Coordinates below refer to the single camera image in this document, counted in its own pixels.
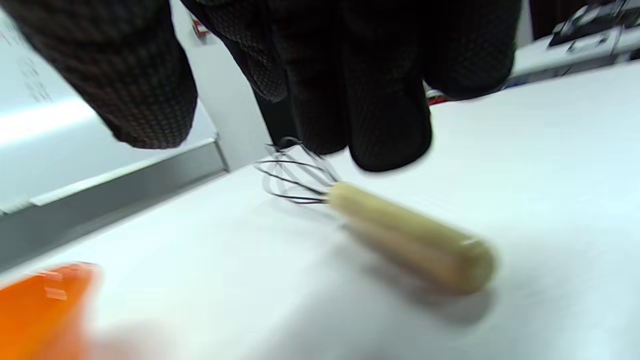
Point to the person's right hand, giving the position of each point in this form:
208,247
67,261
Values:
380,75

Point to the orange plastic bowl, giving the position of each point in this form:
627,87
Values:
35,315

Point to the red fire alarm box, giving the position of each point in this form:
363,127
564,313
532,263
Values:
201,27

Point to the whiteboard on metal stand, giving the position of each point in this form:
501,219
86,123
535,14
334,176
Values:
50,165

